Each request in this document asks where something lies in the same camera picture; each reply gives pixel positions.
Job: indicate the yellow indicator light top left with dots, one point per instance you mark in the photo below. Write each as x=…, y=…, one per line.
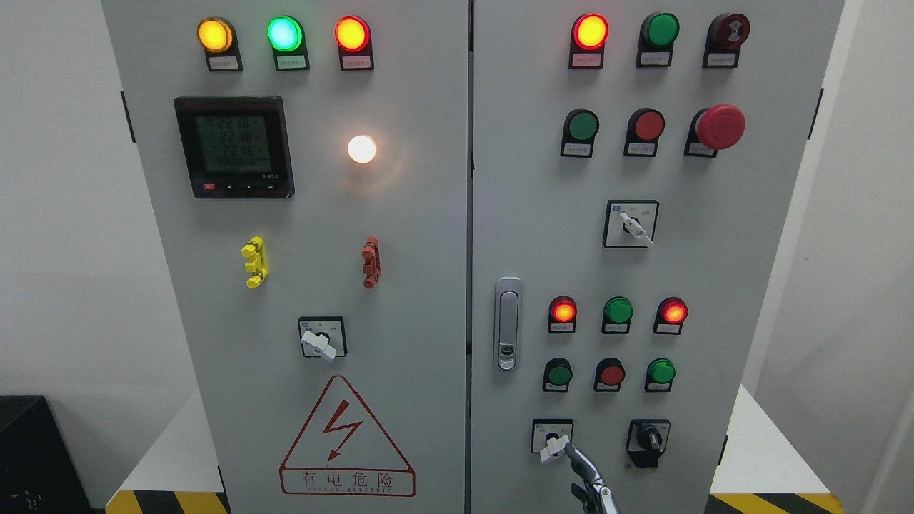
x=219, y=41

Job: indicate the green push button upper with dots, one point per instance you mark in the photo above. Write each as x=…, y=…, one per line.
x=579, y=131

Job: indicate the grey cabinet door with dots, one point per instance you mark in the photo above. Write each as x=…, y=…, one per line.
x=540, y=217
x=406, y=337

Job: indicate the green indicator top right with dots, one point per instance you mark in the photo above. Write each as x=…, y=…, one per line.
x=656, y=41

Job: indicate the black knob selector switch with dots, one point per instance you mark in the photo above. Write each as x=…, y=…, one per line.
x=646, y=441

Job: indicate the red emergency stop mushroom button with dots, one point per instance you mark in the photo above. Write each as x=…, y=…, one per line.
x=714, y=129

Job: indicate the red lit indicator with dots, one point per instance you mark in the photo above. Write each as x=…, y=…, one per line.
x=589, y=35
x=670, y=315
x=562, y=316

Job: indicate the upper right rotary selector switch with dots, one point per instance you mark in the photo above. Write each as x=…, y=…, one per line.
x=630, y=224

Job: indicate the green push button lower left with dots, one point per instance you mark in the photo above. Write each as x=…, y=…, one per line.
x=557, y=376

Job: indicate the black box lower left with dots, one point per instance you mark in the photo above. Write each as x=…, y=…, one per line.
x=37, y=473

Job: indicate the red lit indicator middle left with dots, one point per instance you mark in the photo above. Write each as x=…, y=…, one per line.
x=562, y=316

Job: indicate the white lit indicator light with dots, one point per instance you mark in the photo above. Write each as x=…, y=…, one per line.
x=362, y=149

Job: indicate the red push button lower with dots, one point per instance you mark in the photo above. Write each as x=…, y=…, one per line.
x=609, y=376

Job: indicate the red lit indicator top right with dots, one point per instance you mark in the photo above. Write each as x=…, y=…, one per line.
x=589, y=35

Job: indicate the green push button lower right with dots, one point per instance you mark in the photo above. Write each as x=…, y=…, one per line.
x=660, y=374

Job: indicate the grey right cabinet door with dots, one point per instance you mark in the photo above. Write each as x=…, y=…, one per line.
x=540, y=217

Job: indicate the silver door handle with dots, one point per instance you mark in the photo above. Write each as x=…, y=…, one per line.
x=506, y=329

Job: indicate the white platform with hazard stripes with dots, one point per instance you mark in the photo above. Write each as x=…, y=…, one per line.
x=761, y=472

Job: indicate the left door rotary selector switch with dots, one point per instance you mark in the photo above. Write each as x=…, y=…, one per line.
x=323, y=337

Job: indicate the red push button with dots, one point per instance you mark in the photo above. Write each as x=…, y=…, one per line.
x=609, y=376
x=644, y=129

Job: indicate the green lit indicator light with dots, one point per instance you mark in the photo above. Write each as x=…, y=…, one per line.
x=288, y=44

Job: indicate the grey left cabinet door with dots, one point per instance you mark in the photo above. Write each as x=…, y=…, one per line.
x=406, y=337

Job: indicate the black digital power meter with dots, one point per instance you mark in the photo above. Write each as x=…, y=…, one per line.
x=235, y=146

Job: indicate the green push button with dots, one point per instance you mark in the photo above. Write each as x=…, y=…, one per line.
x=579, y=131
x=557, y=376
x=660, y=374

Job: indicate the red electric hazard warning sticker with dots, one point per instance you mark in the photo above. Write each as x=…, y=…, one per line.
x=342, y=449

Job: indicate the red lit indicator left door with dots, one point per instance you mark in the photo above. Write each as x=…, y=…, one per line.
x=354, y=41

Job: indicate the green indicator middle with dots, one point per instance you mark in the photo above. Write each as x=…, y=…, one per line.
x=617, y=314

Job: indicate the lower white-knob selector switch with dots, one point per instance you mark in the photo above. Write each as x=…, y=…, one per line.
x=549, y=437

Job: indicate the red lit indicator middle right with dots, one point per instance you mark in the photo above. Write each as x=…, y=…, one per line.
x=670, y=315

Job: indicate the red push button upper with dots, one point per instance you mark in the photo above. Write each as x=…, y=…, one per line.
x=644, y=129

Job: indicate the dark red buzzer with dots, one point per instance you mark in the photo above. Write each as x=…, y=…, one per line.
x=726, y=34

